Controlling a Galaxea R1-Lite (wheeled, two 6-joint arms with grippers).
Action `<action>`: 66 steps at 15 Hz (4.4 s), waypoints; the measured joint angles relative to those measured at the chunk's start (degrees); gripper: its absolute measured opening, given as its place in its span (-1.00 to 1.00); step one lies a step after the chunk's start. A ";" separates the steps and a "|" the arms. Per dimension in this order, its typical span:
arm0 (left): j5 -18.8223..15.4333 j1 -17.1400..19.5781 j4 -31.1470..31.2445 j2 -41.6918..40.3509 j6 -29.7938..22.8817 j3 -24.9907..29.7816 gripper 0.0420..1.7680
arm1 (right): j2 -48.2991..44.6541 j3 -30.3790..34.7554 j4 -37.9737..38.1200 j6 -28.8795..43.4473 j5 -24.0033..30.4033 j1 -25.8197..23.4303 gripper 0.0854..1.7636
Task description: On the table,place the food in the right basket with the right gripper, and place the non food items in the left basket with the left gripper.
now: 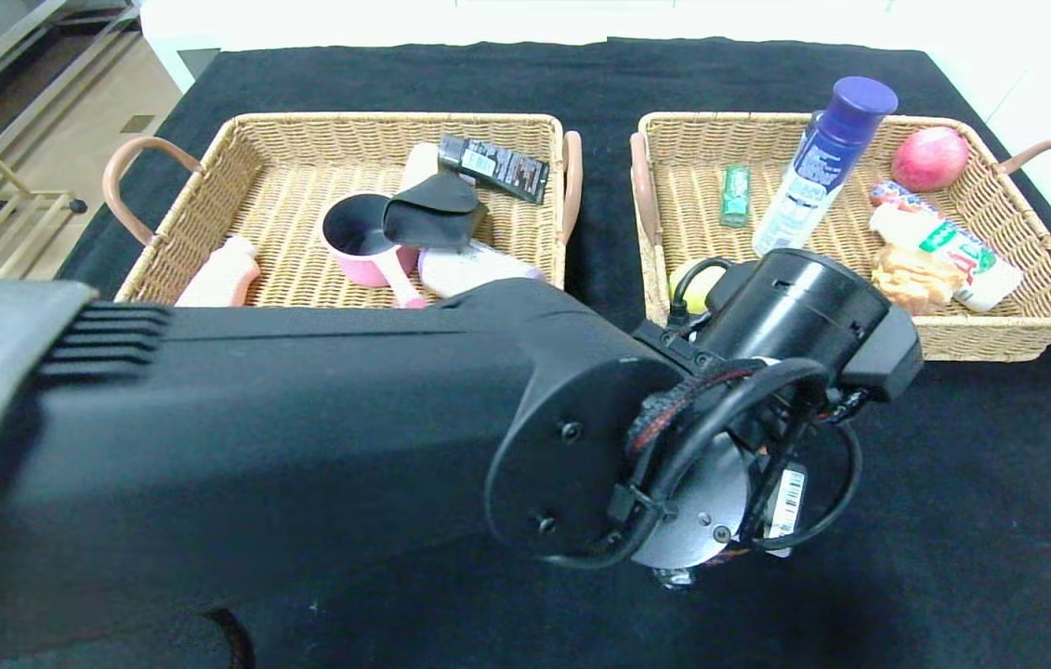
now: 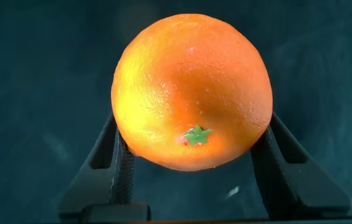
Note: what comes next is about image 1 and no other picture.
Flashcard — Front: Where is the purple lidded can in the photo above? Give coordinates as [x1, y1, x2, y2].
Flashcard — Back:
[417, 243, 545, 298]

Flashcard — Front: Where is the black pouch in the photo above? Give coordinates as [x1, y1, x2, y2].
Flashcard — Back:
[382, 172, 489, 252]

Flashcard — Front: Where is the pink saucepan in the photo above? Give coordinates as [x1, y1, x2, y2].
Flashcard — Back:
[322, 193, 428, 310]

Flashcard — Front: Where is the blue capped spray can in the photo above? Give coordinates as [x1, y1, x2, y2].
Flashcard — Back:
[753, 76, 900, 261]

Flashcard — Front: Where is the cream bread bun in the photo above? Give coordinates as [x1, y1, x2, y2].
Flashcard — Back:
[873, 243, 966, 317]

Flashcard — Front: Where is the wicker basket with spatula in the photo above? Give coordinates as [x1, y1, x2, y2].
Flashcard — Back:
[102, 111, 584, 312]

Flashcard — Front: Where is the wicker basket with food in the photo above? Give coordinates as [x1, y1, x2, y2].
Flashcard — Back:
[629, 111, 1051, 363]

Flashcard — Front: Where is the dark cosmetic tube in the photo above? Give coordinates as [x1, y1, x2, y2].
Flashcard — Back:
[438, 134, 551, 205]

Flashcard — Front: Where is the yellow lemon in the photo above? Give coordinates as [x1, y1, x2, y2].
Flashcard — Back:
[669, 260, 730, 315]

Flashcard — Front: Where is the green gum pack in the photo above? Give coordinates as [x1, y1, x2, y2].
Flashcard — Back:
[718, 165, 753, 230]

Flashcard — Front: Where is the black tablecloth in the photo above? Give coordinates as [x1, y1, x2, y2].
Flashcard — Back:
[51, 37, 1051, 669]

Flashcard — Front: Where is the pink lotion bottle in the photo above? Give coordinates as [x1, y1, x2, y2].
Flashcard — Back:
[174, 235, 261, 308]

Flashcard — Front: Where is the red blue wrapped snack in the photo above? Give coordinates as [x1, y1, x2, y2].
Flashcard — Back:
[868, 181, 930, 218]

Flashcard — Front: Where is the red apple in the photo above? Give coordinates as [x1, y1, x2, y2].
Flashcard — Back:
[889, 126, 970, 193]

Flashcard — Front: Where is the white table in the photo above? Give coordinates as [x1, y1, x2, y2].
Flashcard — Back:
[140, 0, 935, 94]

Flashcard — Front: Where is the white yoghurt drink bottle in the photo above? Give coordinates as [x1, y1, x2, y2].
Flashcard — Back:
[869, 203, 1024, 313]

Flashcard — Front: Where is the beige wheeled metal rack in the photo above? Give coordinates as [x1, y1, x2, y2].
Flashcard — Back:
[0, 139, 89, 282]

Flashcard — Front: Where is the teal handled beige spatula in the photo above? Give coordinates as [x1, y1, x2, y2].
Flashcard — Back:
[400, 142, 442, 191]

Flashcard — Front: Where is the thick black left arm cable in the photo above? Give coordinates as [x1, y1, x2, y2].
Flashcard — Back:
[544, 358, 833, 570]

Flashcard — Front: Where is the grey shelf frame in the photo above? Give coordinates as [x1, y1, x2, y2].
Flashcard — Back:
[0, 0, 143, 140]

